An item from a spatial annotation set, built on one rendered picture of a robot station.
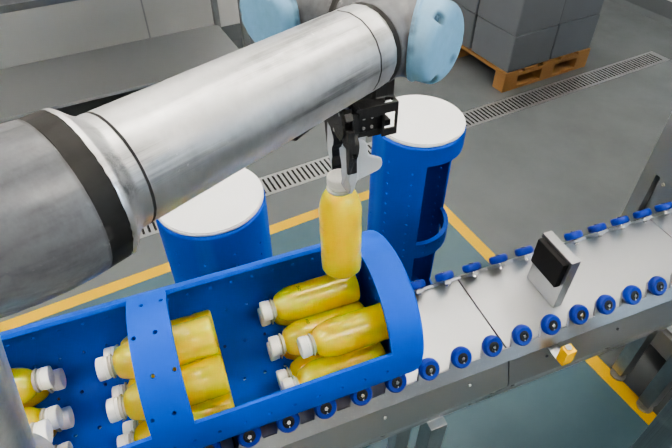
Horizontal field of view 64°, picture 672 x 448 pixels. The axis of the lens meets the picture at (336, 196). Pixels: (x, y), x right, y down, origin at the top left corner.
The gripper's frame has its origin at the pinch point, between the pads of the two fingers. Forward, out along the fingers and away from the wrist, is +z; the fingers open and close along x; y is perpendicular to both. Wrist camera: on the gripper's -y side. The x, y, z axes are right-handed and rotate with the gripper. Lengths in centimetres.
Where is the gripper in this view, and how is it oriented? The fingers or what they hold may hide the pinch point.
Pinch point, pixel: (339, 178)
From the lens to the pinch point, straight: 81.4
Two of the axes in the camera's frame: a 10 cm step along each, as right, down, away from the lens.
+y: 9.3, -2.4, 2.6
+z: 0.1, 7.5, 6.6
